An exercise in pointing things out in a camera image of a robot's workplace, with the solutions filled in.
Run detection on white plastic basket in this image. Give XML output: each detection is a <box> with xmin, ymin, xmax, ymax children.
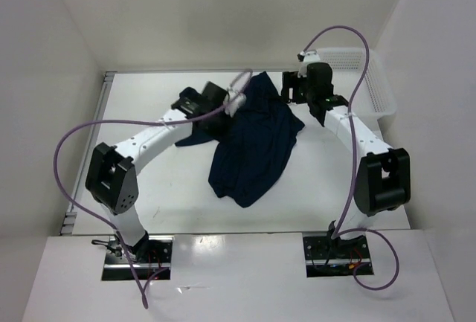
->
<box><xmin>318</xmin><ymin>47</ymin><xmax>397</xmax><ymax>124</ymax></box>

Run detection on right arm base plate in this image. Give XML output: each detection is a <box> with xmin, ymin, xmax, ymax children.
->
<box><xmin>302</xmin><ymin>234</ymin><xmax>373</xmax><ymax>278</ymax></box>

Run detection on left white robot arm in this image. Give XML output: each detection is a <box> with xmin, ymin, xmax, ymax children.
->
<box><xmin>86</xmin><ymin>82</ymin><xmax>246</xmax><ymax>263</ymax></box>

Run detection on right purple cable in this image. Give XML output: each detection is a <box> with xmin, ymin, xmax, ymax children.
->
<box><xmin>303</xmin><ymin>25</ymin><xmax>401</xmax><ymax>292</ymax></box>

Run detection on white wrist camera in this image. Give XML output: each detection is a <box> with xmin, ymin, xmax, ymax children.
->
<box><xmin>297</xmin><ymin>50</ymin><xmax>321</xmax><ymax>78</ymax></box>
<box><xmin>223</xmin><ymin>88</ymin><xmax>246</xmax><ymax>117</ymax></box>

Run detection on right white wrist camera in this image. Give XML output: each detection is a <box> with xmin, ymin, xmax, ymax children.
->
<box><xmin>297</xmin><ymin>50</ymin><xmax>321</xmax><ymax>78</ymax></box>

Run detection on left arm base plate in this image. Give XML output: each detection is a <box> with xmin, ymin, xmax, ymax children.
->
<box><xmin>91</xmin><ymin>235</ymin><xmax>174</xmax><ymax>281</ymax></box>

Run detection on navy blue shorts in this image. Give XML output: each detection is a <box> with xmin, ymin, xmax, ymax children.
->
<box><xmin>174</xmin><ymin>71</ymin><xmax>306</xmax><ymax>209</ymax></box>

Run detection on purple cable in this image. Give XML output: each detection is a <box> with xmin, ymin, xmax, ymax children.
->
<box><xmin>303</xmin><ymin>25</ymin><xmax>401</xmax><ymax>292</ymax></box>
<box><xmin>54</xmin><ymin>68</ymin><xmax>254</xmax><ymax>310</ymax></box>

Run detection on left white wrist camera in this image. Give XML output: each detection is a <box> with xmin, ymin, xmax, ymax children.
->
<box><xmin>223</xmin><ymin>88</ymin><xmax>246</xmax><ymax>117</ymax></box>

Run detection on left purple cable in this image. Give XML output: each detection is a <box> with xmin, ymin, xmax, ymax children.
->
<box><xmin>54</xmin><ymin>68</ymin><xmax>254</xmax><ymax>310</ymax></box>

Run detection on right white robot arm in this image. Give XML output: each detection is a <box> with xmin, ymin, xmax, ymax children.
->
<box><xmin>281</xmin><ymin>62</ymin><xmax>411</xmax><ymax>257</ymax></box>

